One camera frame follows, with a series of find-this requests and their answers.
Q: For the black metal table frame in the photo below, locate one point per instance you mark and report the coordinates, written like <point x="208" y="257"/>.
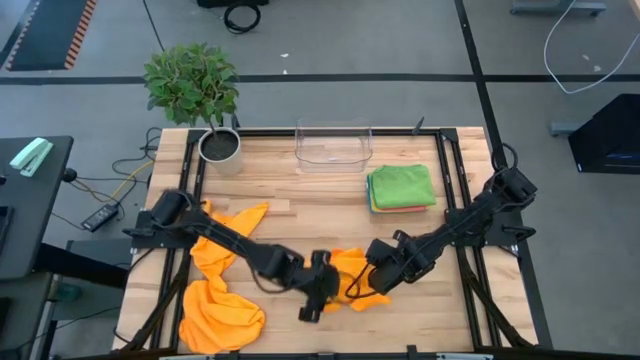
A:
<point x="400" y="133"/>

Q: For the yellow microfiber towel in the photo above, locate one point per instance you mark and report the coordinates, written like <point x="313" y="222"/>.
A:
<point x="371" y="200"/>

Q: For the green leafy plant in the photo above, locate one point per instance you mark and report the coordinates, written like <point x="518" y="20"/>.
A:
<point x="190" y="82"/>

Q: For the black power adapter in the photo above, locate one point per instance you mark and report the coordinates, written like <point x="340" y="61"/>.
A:
<point x="100" y="217"/>

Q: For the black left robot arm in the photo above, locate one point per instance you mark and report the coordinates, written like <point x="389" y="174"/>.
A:
<point x="225" y="235"/>

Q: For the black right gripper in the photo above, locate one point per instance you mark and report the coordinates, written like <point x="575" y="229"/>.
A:
<point x="400" y="267"/>

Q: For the clear plastic bin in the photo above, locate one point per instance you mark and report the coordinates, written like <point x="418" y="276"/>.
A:
<point x="332" y="147"/>

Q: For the black cabinet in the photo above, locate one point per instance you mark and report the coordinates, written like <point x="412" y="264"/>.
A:
<point x="607" y="135"/>

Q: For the blue microfiber towel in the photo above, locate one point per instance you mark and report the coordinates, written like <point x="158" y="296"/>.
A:
<point x="368" y="192"/>

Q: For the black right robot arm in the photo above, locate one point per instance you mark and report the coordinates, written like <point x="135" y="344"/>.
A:
<point x="470" y="222"/>

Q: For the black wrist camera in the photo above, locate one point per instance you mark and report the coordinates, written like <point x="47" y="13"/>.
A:
<point x="321" y="260"/>
<point x="381" y="248"/>

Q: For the black round knob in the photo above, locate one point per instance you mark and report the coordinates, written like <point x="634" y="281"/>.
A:
<point x="69" y="175"/>

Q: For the black boxy depth camera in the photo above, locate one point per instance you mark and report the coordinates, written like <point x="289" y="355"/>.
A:
<point x="326" y="356"/>

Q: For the black desk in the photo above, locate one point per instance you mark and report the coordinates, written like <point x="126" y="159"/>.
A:
<point x="30" y="225"/>

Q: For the pink microfiber towel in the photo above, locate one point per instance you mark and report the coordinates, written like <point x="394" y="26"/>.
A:
<point x="405" y="209"/>

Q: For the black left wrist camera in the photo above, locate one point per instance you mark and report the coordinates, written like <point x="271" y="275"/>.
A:
<point x="321" y="260"/>

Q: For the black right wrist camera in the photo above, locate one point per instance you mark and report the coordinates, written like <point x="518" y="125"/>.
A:
<point x="381" y="248"/>

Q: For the black mat with orange stripes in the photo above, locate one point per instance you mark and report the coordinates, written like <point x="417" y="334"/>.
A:
<point x="45" y="35"/>

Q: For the green microfiber towel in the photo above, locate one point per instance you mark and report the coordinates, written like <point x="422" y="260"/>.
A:
<point x="402" y="185"/>

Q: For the orange microfiber towel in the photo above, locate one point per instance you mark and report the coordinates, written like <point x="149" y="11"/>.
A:
<point x="352" y="262"/>
<point x="220" y="320"/>

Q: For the mint green stapler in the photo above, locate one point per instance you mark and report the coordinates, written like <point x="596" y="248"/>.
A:
<point x="31" y="156"/>

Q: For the white plant pot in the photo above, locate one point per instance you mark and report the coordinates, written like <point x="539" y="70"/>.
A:
<point x="220" y="150"/>

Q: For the grey furniture base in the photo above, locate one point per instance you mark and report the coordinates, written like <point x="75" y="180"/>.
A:
<point x="555" y="7"/>

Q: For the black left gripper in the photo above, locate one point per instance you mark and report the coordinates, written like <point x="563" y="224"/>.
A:
<point x="320" y="287"/>

